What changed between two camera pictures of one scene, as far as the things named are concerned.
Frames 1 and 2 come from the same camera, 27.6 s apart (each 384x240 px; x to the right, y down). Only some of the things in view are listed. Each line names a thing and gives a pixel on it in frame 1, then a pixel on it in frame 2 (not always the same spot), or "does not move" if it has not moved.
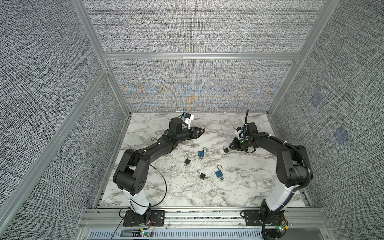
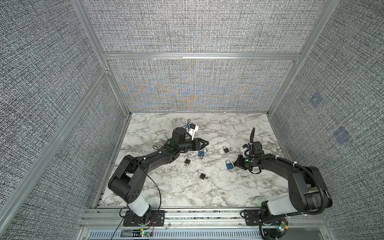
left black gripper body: [188, 134] to [194, 145]
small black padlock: [202, 175] does not move
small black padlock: [225, 150] does not move
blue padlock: [219, 173] to [229, 165]
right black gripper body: [240, 144] to [244, 163]
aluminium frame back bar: [200, 56] does not move
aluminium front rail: [201, 224] does not move
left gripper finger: [198, 135] to [204, 145]
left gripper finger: [200, 131] to [203, 141]
